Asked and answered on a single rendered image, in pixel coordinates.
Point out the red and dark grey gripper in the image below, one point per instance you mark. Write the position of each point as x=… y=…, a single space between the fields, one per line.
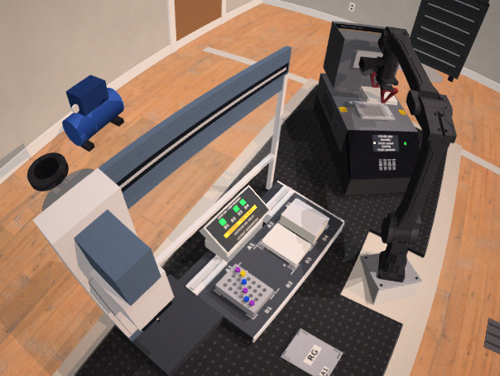
x=383 y=83

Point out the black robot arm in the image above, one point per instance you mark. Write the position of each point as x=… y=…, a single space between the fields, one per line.
x=434 y=117

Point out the black thermal cycler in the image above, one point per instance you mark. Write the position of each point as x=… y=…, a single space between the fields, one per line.
x=364 y=139

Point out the cream well plate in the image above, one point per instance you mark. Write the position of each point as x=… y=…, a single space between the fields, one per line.
x=373 y=95
x=286 y=245

